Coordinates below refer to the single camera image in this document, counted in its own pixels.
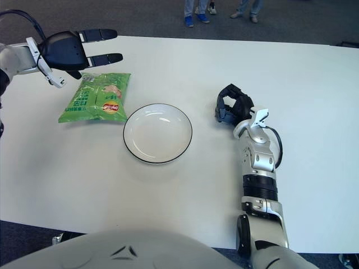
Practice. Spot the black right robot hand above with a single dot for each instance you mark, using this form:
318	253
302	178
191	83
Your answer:
242	107

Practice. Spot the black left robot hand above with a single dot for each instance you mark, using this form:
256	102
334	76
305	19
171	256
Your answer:
61	50

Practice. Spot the green snack chip bag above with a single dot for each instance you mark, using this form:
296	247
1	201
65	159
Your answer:
89	109

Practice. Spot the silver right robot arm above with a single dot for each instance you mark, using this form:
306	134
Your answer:
262	161

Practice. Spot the white plate with black rim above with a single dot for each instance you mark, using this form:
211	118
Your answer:
158	134

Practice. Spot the person with beige shoes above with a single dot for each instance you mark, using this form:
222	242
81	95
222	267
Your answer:
255	9

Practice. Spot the person with white sneakers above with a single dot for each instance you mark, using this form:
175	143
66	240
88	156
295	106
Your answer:
212	8

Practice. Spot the person with blue shoes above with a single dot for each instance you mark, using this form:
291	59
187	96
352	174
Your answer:
189	11

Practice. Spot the grey robot torso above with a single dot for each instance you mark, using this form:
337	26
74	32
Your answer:
140	252

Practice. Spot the grey chair caster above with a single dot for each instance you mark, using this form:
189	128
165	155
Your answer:
346	260

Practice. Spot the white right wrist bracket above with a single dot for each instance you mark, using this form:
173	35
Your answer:
262	113

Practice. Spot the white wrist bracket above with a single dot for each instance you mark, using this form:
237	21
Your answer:
262	113
57	81

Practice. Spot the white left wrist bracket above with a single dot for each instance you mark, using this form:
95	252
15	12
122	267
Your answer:
57	81

